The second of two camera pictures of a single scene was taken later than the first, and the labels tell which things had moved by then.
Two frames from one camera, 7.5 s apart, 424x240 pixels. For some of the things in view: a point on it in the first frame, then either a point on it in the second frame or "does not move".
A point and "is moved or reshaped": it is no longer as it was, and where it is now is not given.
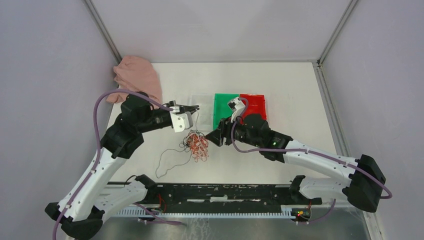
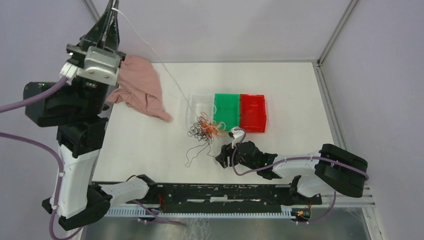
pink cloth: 138,75 does not move
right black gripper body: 226,126 -> 227,150
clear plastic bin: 205,103 does not move
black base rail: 227,197 does not move
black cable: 186,146 is moved or reshaped
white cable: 197,143 is moved or reshaped
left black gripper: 191,109 -> 94,35
